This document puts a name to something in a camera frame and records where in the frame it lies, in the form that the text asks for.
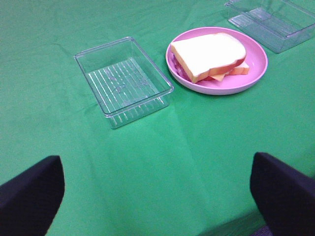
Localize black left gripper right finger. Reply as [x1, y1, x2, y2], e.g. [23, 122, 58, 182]
[250, 152, 315, 236]

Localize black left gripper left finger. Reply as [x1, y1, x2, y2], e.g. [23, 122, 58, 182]
[0, 155, 64, 236]

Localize yellow cheese slice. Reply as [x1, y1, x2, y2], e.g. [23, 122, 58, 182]
[210, 73, 228, 82]

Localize pink round plate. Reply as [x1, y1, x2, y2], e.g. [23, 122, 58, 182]
[165, 27, 268, 95]

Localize clear left plastic container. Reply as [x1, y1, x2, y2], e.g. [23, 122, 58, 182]
[74, 37, 174, 129]

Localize clear plastic container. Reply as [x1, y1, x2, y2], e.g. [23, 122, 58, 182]
[224, 0, 315, 53]
[74, 37, 174, 129]

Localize clear right plastic container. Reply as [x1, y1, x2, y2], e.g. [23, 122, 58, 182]
[224, 0, 315, 53]

